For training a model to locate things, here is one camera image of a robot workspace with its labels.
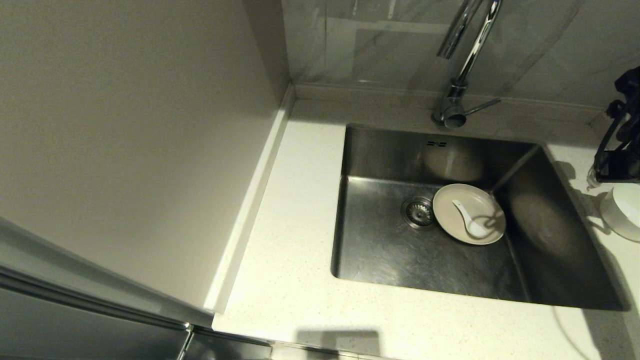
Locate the white ceramic soup spoon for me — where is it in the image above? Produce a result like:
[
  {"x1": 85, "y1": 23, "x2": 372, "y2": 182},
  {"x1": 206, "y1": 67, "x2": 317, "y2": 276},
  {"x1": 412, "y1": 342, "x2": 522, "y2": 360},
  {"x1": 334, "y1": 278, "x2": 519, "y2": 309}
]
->
[{"x1": 452, "y1": 199, "x2": 493, "y2": 240}]

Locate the round metal drain strainer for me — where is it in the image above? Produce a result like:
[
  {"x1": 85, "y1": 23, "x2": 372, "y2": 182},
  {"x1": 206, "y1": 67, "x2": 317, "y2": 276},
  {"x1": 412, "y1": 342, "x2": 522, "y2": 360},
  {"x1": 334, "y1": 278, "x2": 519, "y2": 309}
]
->
[{"x1": 400, "y1": 196, "x2": 437, "y2": 231}]

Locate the white round plate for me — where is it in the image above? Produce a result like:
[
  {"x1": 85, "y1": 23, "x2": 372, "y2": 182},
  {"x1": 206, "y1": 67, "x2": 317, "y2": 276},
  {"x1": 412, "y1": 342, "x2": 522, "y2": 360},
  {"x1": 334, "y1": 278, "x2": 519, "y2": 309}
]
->
[{"x1": 432, "y1": 183, "x2": 507, "y2": 246}]

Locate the chrome gooseneck faucet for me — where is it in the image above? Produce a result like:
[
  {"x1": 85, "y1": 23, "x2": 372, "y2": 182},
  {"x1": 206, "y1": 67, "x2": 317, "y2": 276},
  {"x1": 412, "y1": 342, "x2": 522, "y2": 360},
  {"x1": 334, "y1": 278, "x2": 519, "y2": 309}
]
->
[{"x1": 431, "y1": 0, "x2": 502, "y2": 131}]

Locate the stainless steel appliance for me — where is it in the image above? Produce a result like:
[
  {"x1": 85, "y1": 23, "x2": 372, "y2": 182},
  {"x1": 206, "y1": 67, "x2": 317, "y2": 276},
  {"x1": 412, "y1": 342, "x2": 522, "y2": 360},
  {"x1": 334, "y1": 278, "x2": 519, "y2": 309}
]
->
[{"x1": 0, "y1": 215, "x2": 273, "y2": 360}]

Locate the white ceramic bowl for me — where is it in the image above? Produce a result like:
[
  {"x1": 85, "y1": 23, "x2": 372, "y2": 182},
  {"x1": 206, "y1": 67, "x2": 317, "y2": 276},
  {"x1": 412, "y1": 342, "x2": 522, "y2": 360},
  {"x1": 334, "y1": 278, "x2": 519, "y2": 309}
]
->
[{"x1": 600, "y1": 184, "x2": 640, "y2": 242}]

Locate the stainless steel sink basin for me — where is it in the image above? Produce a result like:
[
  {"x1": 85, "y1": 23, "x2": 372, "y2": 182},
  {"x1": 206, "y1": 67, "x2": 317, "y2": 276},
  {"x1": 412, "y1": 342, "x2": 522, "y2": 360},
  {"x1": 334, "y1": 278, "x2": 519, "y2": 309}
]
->
[{"x1": 330, "y1": 124, "x2": 628, "y2": 312}]

